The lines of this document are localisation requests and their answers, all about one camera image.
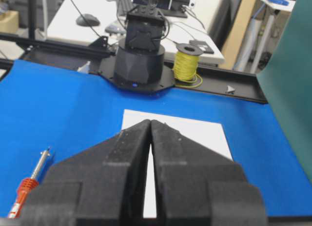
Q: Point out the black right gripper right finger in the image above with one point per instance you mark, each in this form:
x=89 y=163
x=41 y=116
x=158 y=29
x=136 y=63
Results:
x=196 y=186

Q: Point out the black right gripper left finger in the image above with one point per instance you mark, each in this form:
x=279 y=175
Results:
x=102 y=186

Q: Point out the red handled soldering iron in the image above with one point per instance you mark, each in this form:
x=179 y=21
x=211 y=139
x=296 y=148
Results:
x=27 y=185

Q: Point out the white foam board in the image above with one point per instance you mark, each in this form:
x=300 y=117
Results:
x=211 y=135

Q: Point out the blue table mat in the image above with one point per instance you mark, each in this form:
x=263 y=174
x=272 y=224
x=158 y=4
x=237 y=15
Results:
x=43 y=106

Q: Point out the small white clip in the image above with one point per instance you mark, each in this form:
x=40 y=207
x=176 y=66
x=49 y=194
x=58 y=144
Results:
x=230 y=90

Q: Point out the green backdrop sheet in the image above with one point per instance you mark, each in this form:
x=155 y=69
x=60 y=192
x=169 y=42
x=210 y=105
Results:
x=287 y=83

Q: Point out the grey computer mouse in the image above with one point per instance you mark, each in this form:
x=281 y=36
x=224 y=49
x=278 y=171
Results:
x=87 y=20

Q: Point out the white background desk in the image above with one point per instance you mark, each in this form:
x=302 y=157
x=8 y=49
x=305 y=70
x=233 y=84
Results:
x=63 y=28

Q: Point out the black keyboard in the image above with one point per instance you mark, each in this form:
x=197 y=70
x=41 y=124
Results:
x=124 y=6

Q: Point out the black aluminium frame rail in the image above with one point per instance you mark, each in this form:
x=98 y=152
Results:
x=71 y=56

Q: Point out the yellow wire spool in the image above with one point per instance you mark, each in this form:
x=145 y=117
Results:
x=185 y=66

